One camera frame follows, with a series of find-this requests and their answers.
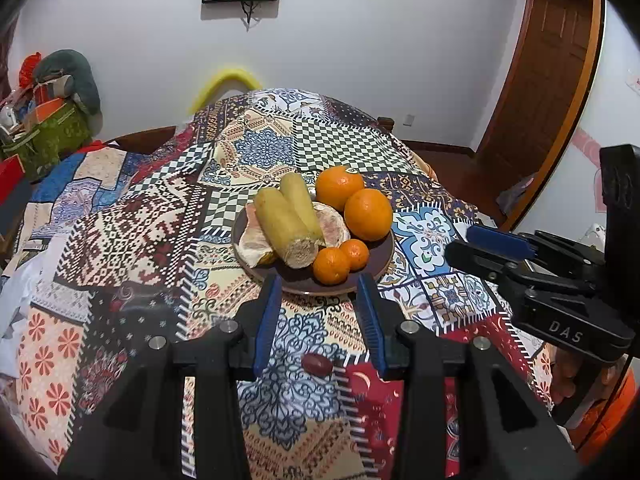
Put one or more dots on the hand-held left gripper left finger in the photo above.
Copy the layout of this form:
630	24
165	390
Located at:
265	320

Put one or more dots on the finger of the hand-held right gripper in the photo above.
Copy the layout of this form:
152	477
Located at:
495	236
470	255

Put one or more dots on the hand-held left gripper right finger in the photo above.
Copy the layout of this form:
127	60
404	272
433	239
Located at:
370	325

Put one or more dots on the dark purple plate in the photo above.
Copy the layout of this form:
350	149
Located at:
370	265

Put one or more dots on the small tangerine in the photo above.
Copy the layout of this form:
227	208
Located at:
331	266
356	255

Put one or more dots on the pomelo wedge with yellow peel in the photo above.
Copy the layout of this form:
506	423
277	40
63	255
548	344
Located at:
252	245
280	220
300	200

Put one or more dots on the peeled pink pomelo segment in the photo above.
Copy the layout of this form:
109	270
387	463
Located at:
332	227

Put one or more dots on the large orange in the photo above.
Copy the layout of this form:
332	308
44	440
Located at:
337	187
367	215

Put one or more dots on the person's right hand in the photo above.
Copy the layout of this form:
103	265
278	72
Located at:
557	377

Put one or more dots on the red date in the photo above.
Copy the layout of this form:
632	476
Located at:
316	364

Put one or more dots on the patchwork printed blanket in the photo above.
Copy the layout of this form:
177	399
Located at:
150	240

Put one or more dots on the wooden door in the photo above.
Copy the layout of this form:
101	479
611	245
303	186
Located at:
540	85

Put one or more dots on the white cloth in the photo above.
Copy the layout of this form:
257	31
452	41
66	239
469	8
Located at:
10	300

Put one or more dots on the green fabric bag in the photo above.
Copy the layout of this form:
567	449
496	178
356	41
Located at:
55	135

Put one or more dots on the red and blue box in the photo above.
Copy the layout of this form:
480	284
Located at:
10	175

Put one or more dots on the orange box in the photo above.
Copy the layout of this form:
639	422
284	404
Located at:
47	110

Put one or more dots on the grey plush toy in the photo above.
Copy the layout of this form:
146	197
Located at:
75	70

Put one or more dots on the red ribbon bow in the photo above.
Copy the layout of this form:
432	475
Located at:
29	67

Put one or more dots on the pink wall sticker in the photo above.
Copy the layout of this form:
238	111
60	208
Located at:
582	145

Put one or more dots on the white wall socket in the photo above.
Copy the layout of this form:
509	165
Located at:
408	120

